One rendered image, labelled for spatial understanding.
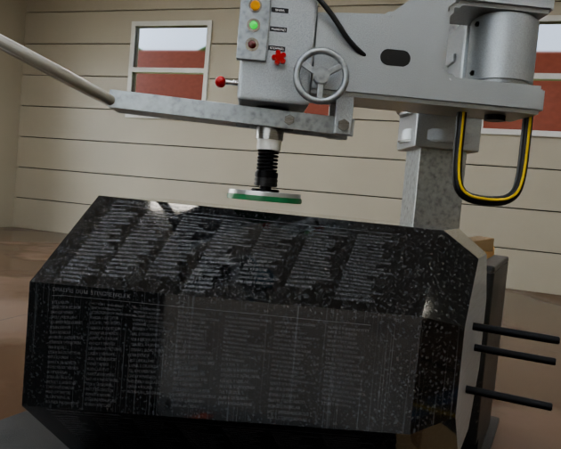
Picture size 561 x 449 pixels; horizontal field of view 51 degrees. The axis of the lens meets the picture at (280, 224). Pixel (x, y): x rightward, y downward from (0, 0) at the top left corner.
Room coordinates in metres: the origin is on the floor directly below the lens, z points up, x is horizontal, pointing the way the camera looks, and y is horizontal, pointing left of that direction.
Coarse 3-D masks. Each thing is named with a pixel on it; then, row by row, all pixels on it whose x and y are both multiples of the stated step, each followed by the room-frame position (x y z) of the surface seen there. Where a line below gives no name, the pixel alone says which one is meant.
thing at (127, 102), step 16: (128, 96) 1.64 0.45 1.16; (144, 96) 1.64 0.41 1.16; (160, 96) 1.65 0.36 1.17; (128, 112) 1.74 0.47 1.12; (144, 112) 1.69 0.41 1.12; (160, 112) 1.65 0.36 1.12; (176, 112) 1.65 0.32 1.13; (192, 112) 1.65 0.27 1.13; (208, 112) 1.65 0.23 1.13; (224, 112) 1.65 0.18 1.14; (240, 112) 1.66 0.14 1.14; (256, 112) 1.66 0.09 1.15; (272, 112) 1.66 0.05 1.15; (288, 112) 1.66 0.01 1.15; (288, 128) 1.66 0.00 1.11; (304, 128) 1.67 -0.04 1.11; (320, 128) 1.67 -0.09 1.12; (352, 128) 1.67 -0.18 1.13
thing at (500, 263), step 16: (496, 256) 2.49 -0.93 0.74; (496, 272) 2.07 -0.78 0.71; (496, 288) 2.14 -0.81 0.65; (496, 304) 2.20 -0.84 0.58; (496, 320) 2.27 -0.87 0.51; (496, 336) 2.35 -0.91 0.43; (480, 368) 2.01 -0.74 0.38; (496, 368) 2.51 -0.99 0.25; (480, 384) 2.01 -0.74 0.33; (480, 400) 2.01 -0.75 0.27; (480, 416) 2.05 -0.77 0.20; (480, 432) 2.11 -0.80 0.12; (464, 448) 2.09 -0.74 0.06; (480, 448) 2.18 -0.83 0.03
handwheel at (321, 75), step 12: (324, 48) 1.57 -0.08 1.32; (300, 60) 1.56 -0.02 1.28; (336, 60) 1.57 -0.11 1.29; (312, 72) 1.57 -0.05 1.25; (324, 72) 1.56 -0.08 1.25; (348, 72) 1.57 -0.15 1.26; (300, 84) 1.56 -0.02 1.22; (324, 84) 1.58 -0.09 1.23; (312, 96) 1.56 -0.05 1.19; (336, 96) 1.57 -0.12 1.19
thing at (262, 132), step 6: (258, 126) 1.70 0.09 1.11; (258, 132) 1.70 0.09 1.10; (264, 132) 1.68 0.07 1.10; (270, 132) 1.68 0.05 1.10; (276, 132) 1.69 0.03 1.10; (282, 132) 1.71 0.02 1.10; (258, 138) 1.70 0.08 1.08; (264, 138) 1.69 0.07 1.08; (270, 138) 1.68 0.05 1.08; (276, 138) 1.69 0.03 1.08; (282, 138) 1.71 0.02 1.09
